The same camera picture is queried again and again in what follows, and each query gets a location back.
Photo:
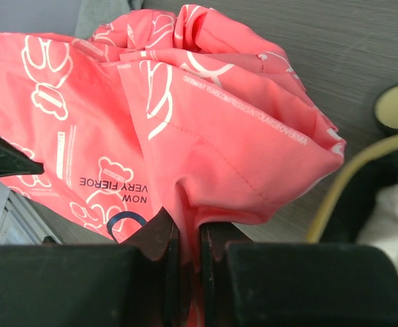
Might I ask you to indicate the aluminium frame rail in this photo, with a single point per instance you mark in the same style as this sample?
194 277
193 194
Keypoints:
22 224

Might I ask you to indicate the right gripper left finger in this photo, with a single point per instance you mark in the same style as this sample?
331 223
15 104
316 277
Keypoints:
134 283

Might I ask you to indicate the pink patterned garment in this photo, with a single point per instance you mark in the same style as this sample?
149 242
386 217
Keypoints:
191 112

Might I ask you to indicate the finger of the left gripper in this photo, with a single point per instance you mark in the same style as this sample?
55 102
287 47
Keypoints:
14 162

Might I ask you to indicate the yellow suitcase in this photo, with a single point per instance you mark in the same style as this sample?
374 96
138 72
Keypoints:
351 200

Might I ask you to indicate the grey garment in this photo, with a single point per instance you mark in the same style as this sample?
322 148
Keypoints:
93 13

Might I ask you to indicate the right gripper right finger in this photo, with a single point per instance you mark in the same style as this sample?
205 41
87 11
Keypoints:
294 284

